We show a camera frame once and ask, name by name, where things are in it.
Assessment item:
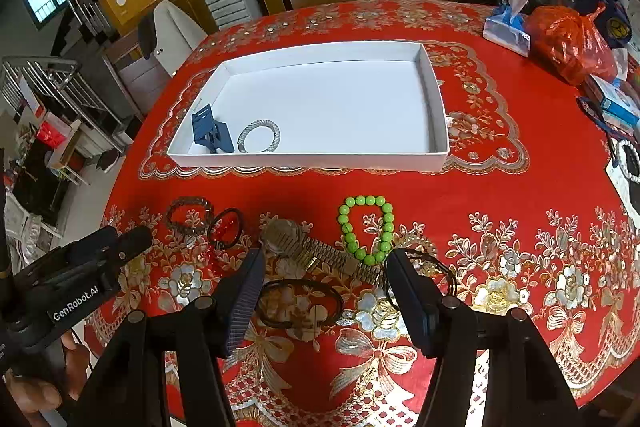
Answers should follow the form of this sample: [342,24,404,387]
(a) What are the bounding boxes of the brown bead bracelet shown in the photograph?
[165,196,215,237]

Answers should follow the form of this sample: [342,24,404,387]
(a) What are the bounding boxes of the clear spiral bracelet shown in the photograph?
[237,119,281,154]

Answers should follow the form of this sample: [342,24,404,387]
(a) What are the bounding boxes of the white bead bracelet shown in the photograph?
[615,139,640,184]

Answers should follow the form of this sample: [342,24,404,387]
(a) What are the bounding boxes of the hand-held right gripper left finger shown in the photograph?
[67,247,266,427]

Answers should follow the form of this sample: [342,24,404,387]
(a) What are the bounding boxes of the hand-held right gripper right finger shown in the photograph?
[384,248,581,427]

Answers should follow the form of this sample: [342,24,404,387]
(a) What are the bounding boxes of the person's left hand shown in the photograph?
[5,331,92,415]

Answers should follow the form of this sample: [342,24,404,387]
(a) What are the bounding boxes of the blue hair claw clip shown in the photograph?
[191,103,235,154]

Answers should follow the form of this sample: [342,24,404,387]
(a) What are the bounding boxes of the red box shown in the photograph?
[36,121,67,149]

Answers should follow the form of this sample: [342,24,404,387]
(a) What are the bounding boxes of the black hair tie gold beads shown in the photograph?
[395,234,459,304]

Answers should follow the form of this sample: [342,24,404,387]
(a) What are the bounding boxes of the green bead bracelet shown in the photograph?
[338,194,396,267]

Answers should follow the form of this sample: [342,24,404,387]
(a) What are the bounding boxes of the gold metal wristwatch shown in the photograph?
[259,217,389,283]

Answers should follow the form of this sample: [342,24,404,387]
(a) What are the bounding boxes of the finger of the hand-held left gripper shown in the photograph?
[60,225,120,260]
[106,226,154,269]

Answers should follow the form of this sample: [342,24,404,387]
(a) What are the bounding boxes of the thin black hair tie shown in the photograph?
[209,207,245,251]

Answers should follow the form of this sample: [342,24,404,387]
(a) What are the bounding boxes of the blue white tissue pack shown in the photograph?
[482,0,532,58]

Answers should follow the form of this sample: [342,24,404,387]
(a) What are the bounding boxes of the blue box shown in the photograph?
[597,79,640,128]

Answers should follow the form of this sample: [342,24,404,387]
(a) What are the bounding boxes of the dark blue lanyard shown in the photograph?
[576,96,623,142]

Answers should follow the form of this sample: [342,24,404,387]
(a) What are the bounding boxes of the navy blue cap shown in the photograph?
[551,0,637,50]

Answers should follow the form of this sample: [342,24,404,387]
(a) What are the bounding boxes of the metal rack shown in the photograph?
[0,56,127,152]

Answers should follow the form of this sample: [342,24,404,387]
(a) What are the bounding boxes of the orange plastic bag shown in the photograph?
[524,4,619,86]

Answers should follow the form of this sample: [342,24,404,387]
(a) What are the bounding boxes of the white plastic chair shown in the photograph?
[137,0,208,76]

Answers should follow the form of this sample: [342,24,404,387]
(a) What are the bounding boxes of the dark brown hair tie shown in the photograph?
[257,278,345,331]

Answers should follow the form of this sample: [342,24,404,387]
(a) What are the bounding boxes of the white shallow cardboard tray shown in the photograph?
[166,41,449,173]

